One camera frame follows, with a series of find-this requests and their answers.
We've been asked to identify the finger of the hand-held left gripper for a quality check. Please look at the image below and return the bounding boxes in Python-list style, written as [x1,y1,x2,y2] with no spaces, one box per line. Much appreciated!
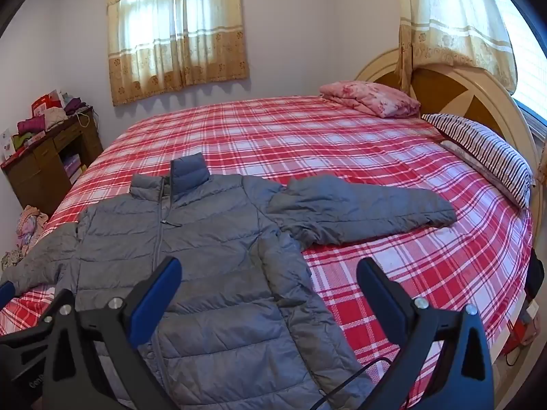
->
[0,281,17,309]

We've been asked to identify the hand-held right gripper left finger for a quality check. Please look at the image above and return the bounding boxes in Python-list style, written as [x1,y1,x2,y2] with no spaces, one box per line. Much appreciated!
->
[40,256,184,410]

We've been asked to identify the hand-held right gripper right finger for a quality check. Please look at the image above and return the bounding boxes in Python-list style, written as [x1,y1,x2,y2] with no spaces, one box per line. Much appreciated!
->
[356,257,496,410]

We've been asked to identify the grey puffer jacket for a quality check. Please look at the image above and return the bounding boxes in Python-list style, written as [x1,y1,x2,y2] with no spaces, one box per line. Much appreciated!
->
[0,153,458,410]

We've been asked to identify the folded magenta clothes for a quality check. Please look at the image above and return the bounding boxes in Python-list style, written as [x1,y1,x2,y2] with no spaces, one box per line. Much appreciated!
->
[17,115,47,135]

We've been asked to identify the folded pale pink clothes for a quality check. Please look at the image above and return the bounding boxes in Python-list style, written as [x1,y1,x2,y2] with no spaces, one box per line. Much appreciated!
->
[40,108,69,131]

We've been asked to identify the folded purple clothes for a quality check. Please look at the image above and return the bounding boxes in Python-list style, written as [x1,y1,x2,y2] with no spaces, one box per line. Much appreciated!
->
[63,97,88,116]

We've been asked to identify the grey patterned cloth bundle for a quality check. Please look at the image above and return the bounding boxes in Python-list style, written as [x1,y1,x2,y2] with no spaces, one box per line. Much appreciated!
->
[0,250,22,272]

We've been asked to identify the brown wooden desk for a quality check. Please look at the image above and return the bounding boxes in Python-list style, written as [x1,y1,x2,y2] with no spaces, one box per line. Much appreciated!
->
[0,105,104,218]

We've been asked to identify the purple box under desk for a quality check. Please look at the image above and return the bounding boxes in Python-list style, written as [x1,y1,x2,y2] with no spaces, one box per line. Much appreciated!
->
[63,154,82,178]

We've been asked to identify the red object beside bed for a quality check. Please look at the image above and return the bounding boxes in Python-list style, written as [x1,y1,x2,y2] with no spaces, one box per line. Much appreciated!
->
[500,320,531,366]

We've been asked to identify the bed with red plaid sheet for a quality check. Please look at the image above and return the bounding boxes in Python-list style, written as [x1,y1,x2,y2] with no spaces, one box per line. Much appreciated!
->
[0,96,535,406]

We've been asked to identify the white printed card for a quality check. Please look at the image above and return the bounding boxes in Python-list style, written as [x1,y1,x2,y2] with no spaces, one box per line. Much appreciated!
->
[0,128,15,163]

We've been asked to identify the striped pillow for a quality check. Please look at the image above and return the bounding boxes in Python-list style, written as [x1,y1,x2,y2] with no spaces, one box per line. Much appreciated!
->
[421,113,535,210]

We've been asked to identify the red and white box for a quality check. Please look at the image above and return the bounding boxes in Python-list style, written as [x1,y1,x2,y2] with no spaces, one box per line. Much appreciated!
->
[31,90,65,116]

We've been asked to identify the folded pink floral blanket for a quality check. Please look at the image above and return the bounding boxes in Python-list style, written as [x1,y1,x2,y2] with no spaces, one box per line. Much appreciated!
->
[318,81,422,119]

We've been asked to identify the cream and wooden headboard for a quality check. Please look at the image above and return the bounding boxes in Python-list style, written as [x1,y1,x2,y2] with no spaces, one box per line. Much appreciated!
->
[355,49,541,189]

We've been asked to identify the beige patterned window curtain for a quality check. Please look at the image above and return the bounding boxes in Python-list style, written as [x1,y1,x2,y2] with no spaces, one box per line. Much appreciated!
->
[106,0,249,107]

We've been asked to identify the beige patterned curtain by headboard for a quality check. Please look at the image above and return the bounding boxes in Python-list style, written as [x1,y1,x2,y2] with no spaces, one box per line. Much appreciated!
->
[393,0,518,92]

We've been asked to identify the black cable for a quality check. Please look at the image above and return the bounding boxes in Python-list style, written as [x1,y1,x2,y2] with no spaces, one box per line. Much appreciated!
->
[308,356,391,410]

